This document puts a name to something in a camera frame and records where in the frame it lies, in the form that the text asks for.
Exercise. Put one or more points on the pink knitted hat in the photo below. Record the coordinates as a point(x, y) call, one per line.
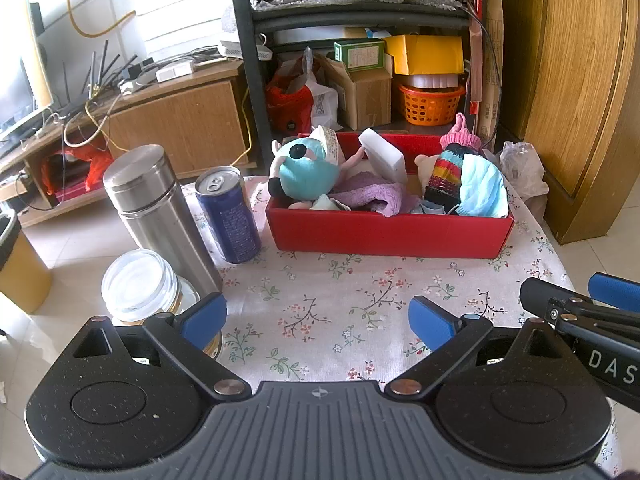
point(460, 135)

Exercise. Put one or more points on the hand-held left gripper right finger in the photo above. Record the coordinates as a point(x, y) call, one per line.
point(432, 322)

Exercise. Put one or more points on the brown cardboard box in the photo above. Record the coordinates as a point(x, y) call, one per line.
point(365, 100)

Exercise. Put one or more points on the yellow box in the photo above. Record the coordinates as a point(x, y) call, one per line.
point(425, 55)

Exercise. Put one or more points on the purple towel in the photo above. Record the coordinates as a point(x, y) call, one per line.
point(375, 195)

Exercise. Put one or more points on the orange plastic basket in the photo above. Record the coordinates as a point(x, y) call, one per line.
point(432, 107)

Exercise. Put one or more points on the green box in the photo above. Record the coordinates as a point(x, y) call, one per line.
point(359, 55)

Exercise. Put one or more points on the blue drink can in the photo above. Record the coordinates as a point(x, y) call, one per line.
point(230, 220)

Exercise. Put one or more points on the stainless steel thermos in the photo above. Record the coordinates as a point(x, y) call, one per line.
point(155, 210)

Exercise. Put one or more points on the yellow trash bin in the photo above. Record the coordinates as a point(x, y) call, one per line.
point(20, 270)

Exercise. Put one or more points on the wooden TV stand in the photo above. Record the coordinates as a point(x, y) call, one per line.
point(185, 120)

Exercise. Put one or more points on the large white plastic bag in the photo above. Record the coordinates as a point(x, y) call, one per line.
point(522, 170)

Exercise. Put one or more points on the red cardboard box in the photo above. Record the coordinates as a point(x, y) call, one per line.
point(390, 235)

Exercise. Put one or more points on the black router with antennas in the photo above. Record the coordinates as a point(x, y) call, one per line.
point(105, 72)

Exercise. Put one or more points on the white plastic container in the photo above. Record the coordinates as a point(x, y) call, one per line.
point(430, 81)

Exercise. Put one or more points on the small white plastic bag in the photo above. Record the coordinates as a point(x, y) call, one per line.
point(326, 105)

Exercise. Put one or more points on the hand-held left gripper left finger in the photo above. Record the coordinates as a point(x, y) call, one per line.
point(205, 317)

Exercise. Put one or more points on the floral tablecloth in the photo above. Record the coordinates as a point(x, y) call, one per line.
point(350, 300)

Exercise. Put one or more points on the blue face mask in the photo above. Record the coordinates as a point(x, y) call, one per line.
point(432, 207)
point(482, 185)

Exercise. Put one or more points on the glass jar with yellow label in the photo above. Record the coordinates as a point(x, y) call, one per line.
point(140, 285)

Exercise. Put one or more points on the black television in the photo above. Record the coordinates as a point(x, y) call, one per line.
point(15, 95)

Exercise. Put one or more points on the red plastic bag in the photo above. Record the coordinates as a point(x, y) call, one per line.
point(287, 107)
point(75, 170)

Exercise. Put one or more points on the wooden cabinet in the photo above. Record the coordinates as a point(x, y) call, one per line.
point(575, 85)

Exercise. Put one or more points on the white modem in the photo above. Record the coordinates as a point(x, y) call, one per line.
point(242, 51)

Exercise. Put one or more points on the black shelf rack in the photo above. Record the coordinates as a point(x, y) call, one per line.
point(245, 60)

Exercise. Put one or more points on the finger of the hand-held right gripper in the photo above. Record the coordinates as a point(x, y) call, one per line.
point(615, 287)
point(540, 294)

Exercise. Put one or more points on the striped knitted sock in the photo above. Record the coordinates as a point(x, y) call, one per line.
point(447, 175)

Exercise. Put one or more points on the teal and pink plush toy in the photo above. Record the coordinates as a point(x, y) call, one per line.
point(305, 170)

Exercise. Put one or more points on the pale pink teddy bear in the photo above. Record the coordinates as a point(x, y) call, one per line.
point(426, 167)

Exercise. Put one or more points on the white sponge block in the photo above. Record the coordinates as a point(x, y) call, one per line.
point(385, 152)

